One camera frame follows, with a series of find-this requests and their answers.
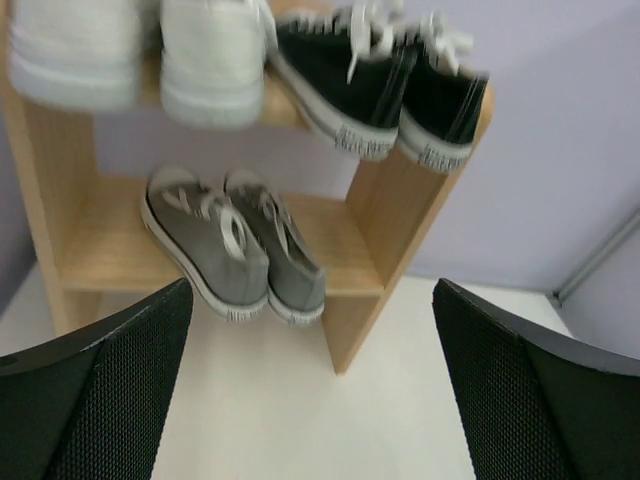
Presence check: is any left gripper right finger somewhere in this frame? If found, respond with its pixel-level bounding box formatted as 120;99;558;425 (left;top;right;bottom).
432;279;639;479

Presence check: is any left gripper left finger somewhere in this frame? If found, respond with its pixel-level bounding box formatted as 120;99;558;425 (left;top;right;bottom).
1;279;193;479

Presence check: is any grey canvas sneaker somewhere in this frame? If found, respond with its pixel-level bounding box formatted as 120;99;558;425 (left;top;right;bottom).
223;170;327;326
140;166;269;322

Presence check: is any black canvas sneaker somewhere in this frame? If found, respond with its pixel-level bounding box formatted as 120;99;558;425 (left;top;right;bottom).
269;1;416;161
398;12;489;174

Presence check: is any white sneaker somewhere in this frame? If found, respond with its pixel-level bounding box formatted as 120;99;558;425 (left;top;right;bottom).
7;1;159;112
160;1;277;129

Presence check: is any right corner aluminium post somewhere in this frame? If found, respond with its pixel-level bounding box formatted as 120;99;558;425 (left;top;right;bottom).
547;207;639;308

